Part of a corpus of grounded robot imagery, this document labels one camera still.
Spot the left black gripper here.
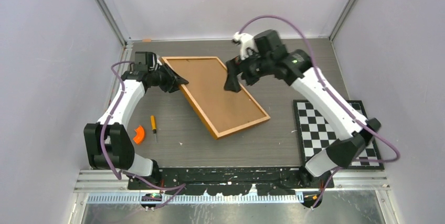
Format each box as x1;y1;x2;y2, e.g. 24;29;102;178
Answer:
150;63;188;93

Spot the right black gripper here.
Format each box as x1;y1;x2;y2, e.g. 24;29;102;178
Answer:
222;48;271;94

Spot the wooden picture frame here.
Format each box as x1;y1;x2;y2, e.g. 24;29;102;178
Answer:
162;56;270;140

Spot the orange handled screwdriver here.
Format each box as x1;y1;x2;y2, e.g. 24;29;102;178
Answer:
150;115;157;143

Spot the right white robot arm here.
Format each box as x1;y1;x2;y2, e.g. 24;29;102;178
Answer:
224;29;381;188

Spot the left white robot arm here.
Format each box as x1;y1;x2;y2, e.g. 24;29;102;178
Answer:
83;51;188;189

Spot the orange curved plastic piece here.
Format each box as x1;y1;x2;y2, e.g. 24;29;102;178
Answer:
133;125;145;145

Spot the black white checkerboard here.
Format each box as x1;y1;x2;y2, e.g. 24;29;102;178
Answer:
292;100;384;170

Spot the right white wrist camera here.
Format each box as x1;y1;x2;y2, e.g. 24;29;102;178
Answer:
232;32;258;60

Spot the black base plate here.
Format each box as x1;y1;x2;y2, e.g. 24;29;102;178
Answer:
125;167;333;196

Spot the aluminium rail front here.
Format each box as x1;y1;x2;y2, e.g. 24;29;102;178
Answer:
73;170;391;205

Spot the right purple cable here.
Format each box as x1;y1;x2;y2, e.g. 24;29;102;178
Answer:
240;15;401;210

